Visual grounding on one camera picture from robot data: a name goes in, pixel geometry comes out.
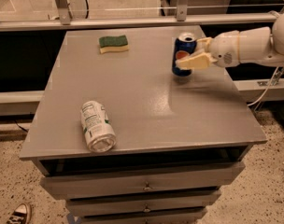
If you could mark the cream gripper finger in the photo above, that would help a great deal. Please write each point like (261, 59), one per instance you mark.
(198, 60)
(203, 44)

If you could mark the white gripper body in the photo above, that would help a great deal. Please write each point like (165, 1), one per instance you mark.
(224, 48)

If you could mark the blue pepsi can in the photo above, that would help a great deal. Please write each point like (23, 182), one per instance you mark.
(184, 46)

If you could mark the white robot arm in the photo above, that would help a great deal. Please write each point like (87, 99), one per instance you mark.
(263, 46)

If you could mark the white 7up can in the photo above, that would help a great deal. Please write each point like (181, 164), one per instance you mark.
(98, 132)

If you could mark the grey drawer cabinet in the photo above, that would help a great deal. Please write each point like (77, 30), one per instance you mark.
(159, 120)

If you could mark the green yellow sponge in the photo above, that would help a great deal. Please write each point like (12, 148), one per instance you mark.
(113, 44)

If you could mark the top grey drawer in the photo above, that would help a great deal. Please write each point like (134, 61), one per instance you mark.
(140, 181)

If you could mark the grey drawer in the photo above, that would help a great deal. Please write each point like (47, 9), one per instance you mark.
(143, 202)
(153, 217)
(140, 181)

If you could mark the bottom grey drawer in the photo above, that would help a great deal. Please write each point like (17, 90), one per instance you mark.
(153, 217)

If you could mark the middle grey drawer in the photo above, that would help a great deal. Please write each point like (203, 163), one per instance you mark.
(143, 202)

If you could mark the black white sneaker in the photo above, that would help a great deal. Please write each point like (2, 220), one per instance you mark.
(21, 215)

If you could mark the metal railing frame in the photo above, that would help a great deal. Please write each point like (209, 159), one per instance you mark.
(37, 15)

